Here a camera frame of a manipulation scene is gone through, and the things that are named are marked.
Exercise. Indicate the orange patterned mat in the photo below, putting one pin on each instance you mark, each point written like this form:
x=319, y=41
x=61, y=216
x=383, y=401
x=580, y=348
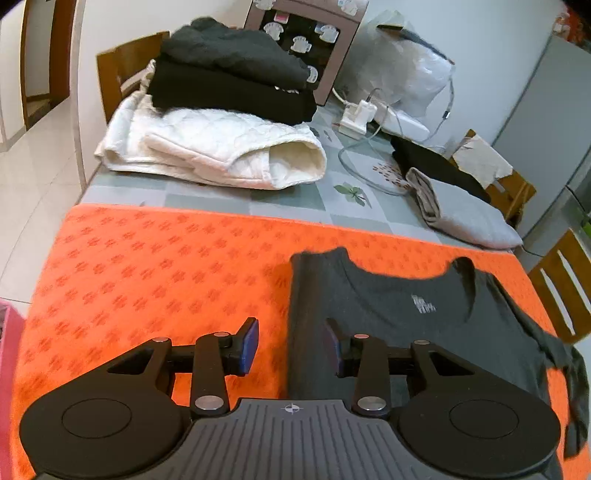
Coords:
x=138, y=277

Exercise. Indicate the folded black cloth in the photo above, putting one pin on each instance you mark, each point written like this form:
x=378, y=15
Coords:
x=434, y=166

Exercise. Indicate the grey refrigerator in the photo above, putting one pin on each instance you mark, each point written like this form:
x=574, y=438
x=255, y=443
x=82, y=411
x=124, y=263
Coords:
x=545, y=138

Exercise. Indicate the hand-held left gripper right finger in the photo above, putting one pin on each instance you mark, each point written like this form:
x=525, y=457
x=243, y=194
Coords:
x=333, y=348

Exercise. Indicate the pink fabric storage bin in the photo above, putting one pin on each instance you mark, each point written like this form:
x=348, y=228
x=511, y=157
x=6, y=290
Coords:
x=7, y=369

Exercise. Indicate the dark grey t-shirt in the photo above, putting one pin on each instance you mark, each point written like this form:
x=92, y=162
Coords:
x=415, y=332

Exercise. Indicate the wooden chair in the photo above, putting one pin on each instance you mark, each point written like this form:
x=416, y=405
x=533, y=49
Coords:
x=517, y=194
x=115, y=69
x=570, y=286

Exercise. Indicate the brown door frame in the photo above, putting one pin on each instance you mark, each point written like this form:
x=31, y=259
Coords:
x=60, y=55

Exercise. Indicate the clear plastic bag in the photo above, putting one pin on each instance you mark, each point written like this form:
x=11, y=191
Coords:
x=406, y=69

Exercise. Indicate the folded dark grey sweater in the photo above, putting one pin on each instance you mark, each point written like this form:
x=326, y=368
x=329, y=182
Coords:
x=231, y=50

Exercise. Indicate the folded black garment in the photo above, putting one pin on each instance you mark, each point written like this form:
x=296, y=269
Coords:
x=221, y=94

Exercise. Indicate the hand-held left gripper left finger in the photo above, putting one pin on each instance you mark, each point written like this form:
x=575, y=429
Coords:
x=250, y=344

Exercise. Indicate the folded light grey garment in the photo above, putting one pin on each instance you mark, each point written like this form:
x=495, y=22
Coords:
x=466, y=212

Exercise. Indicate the white flat device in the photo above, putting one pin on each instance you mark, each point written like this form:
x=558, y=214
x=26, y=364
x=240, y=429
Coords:
x=406, y=127

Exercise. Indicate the brown cabinet with stickers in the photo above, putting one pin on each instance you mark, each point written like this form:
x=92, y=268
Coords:
x=341, y=55

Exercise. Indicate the folded white quilted garment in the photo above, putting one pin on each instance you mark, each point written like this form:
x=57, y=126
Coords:
x=207, y=143

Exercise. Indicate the white power strip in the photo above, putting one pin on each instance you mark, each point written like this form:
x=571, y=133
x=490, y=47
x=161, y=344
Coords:
x=355, y=122

